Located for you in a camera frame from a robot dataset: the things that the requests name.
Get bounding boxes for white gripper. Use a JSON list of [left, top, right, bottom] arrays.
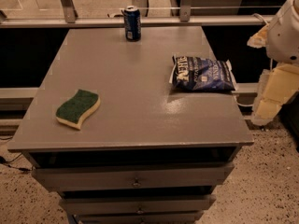
[[247, 0, 299, 126]]

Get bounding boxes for green and yellow sponge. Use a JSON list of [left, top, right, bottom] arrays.
[[55, 90, 101, 130]]

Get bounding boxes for blue chip bag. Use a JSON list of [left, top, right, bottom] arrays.
[[169, 56, 237, 91]]

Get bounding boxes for blue soda can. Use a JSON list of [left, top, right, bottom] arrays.
[[122, 6, 141, 41]]

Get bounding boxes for top grey drawer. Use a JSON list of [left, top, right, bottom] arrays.
[[32, 162, 234, 192]]

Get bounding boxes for grey drawer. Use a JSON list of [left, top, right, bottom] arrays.
[[60, 195, 216, 215], [32, 162, 234, 192], [78, 211, 203, 224]]

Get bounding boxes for middle grey drawer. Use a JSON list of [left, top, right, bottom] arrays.
[[60, 195, 216, 215]]

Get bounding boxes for bottom grey drawer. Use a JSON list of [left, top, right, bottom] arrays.
[[78, 211, 203, 224]]

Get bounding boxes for white cable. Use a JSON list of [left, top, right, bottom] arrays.
[[251, 12, 269, 26]]

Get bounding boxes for metal railing frame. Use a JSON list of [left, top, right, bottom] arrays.
[[0, 0, 286, 28]]

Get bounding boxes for black floor cable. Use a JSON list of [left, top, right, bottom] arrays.
[[0, 136, 32, 173]]

